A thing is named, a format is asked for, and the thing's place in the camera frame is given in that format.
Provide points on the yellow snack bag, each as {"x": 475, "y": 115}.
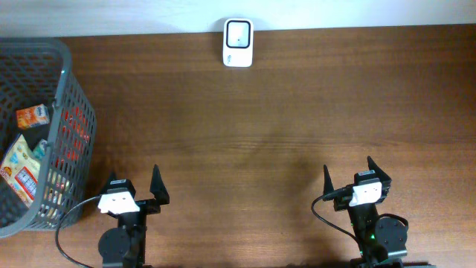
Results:
{"x": 20, "y": 170}

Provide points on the white barcode scanner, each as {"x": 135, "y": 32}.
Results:
{"x": 238, "y": 43}

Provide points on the green tissue pack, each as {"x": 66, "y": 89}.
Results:
{"x": 40, "y": 149}

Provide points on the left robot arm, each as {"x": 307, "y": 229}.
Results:
{"x": 125, "y": 245}

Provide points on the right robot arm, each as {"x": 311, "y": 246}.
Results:
{"x": 381, "y": 238}

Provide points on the red snack bag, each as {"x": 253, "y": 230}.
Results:
{"x": 74, "y": 137}

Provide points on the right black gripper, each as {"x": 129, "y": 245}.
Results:
{"x": 382, "y": 178}

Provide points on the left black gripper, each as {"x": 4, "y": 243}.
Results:
{"x": 160, "y": 191}

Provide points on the grey plastic mesh basket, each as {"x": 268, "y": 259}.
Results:
{"x": 41, "y": 99}

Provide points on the orange small carton box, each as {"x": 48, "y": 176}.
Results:
{"x": 34, "y": 116}

